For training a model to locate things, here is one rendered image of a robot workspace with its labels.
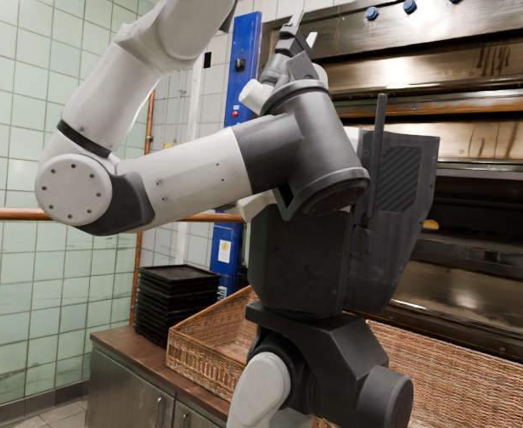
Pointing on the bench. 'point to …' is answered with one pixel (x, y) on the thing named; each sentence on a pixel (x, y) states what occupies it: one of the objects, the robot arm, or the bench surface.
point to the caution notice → (224, 250)
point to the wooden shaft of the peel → (53, 220)
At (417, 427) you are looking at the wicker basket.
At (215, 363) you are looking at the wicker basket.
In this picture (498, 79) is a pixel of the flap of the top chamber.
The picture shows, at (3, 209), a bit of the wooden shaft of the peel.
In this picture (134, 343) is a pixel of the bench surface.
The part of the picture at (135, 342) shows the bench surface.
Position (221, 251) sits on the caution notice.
